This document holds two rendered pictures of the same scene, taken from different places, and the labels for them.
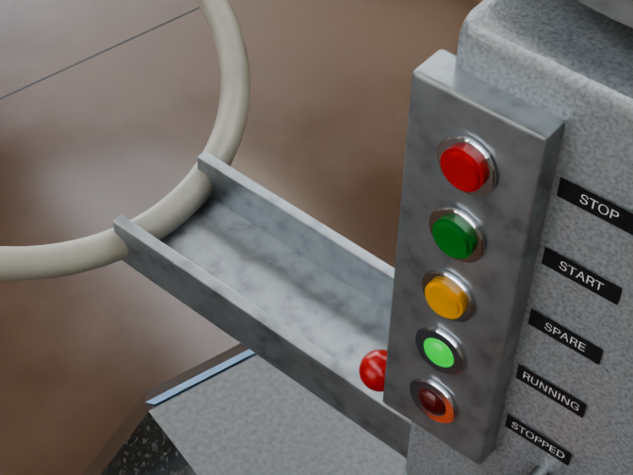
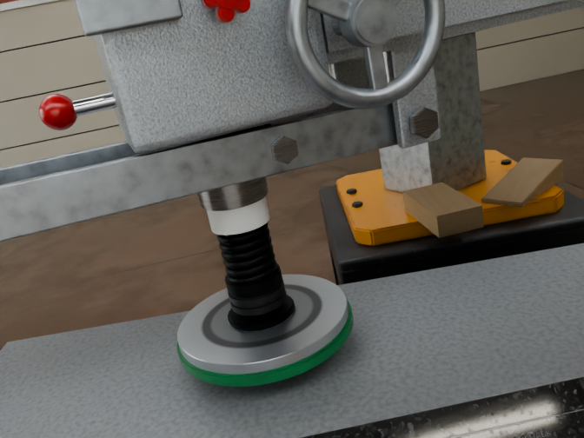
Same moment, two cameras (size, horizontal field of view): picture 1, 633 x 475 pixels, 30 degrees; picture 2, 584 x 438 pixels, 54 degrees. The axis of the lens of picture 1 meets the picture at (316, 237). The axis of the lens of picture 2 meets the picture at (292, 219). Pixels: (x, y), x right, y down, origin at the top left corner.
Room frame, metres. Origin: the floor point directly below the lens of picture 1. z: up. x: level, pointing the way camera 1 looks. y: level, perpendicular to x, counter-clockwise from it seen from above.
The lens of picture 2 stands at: (0.08, 0.26, 1.26)
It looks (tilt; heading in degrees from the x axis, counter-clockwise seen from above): 19 degrees down; 306
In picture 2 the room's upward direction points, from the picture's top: 11 degrees counter-clockwise
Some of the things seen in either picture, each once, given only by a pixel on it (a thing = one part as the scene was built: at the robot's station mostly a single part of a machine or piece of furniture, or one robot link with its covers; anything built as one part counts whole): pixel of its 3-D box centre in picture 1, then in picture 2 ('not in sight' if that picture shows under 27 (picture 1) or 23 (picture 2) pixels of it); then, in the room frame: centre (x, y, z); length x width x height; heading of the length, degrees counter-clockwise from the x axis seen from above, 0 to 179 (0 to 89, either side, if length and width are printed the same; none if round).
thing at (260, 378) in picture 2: not in sight; (263, 320); (0.50, -0.21, 0.92); 0.22 x 0.22 x 0.04
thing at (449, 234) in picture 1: (455, 236); not in sight; (0.44, -0.07, 1.47); 0.03 x 0.01 x 0.03; 52
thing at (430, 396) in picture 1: (433, 400); not in sight; (0.44, -0.08, 1.32); 0.02 x 0.01 x 0.02; 52
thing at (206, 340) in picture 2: not in sight; (262, 317); (0.50, -0.21, 0.92); 0.21 x 0.21 x 0.01
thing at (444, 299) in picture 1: (446, 297); not in sight; (0.44, -0.07, 1.42); 0.03 x 0.01 x 0.03; 52
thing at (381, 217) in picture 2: not in sight; (434, 189); (0.60, -1.12, 0.76); 0.49 x 0.49 x 0.05; 34
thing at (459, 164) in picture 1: (464, 167); not in sight; (0.44, -0.07, 1.52); 0.03 x 0.01 x 0.03; 52
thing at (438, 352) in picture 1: (441, 350); not in sight; (0.44, -0.08, 1.37); 0.02 x 0.01 x 0.02; 52
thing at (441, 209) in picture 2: not in sight; (441, 208); (0.51, -0.89, 0.81); 0.20 x 0.10 x 0.05; 132
